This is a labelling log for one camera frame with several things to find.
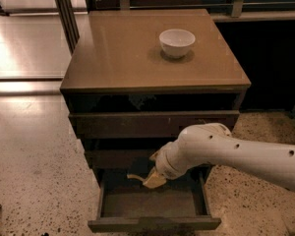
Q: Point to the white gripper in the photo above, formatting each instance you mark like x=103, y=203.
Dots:
x=164, y=165

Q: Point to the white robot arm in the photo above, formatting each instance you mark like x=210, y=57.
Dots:
x=213, y=144

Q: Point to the open bottom drawer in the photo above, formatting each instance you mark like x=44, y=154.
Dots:
x=127, y=206

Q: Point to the middle drawer dark front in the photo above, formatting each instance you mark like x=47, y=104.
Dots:
x=115, y=158

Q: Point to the drawer dark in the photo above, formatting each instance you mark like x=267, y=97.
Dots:
x=115, y=158
x=155, y=124

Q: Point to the top drawer dark front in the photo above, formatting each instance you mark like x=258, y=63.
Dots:
x=155, y=124

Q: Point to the brown drawer cabinet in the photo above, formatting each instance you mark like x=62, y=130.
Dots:
x=118, y=66

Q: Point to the white ceramic bowl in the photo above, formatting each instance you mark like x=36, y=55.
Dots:
x=176, y=43

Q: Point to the metal door frame post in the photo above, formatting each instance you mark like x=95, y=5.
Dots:
x=68, y=21

